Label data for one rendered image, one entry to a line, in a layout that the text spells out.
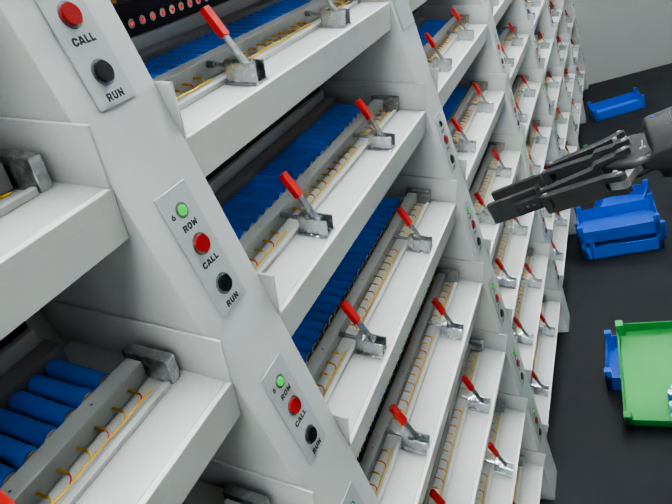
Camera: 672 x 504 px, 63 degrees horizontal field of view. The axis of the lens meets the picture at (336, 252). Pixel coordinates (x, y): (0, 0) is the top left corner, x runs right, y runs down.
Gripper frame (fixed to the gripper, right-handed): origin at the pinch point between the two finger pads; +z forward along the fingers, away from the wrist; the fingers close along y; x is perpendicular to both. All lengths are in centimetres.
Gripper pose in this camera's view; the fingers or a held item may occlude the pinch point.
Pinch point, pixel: (517, 199)
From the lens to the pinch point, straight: 76.8
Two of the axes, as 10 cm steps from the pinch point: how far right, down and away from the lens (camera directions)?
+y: 3.8, -5.4, 7.5
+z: -7.5, 2.9, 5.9
